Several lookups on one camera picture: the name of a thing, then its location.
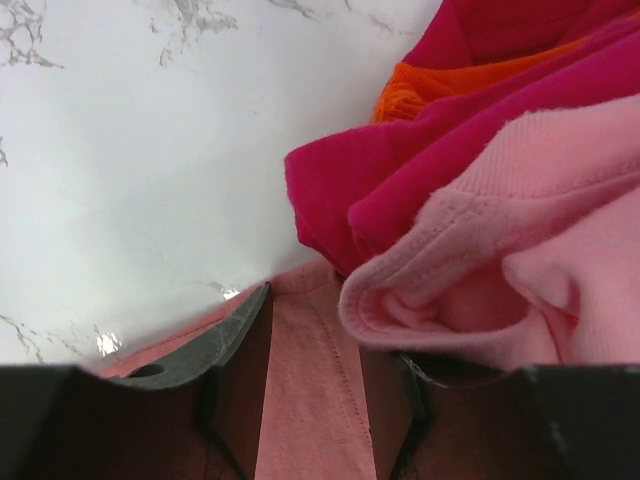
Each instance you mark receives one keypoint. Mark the light pink folded t-shirt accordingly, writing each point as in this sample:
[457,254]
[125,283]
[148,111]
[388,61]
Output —
[530,256]

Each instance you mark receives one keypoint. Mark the orange folded t-shirt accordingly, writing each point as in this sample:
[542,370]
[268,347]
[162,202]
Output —
[411,88]

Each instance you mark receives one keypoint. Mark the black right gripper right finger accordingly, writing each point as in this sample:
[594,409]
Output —
[397,408]

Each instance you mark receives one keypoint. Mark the magenta red folded t-shirt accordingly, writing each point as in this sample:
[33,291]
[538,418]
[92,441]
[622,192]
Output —
[354,194]

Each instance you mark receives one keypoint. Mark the salmon red t-shirt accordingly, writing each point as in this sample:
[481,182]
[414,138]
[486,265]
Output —
[314,422]

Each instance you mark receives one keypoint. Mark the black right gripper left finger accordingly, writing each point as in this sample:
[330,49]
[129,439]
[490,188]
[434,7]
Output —
[227,366]

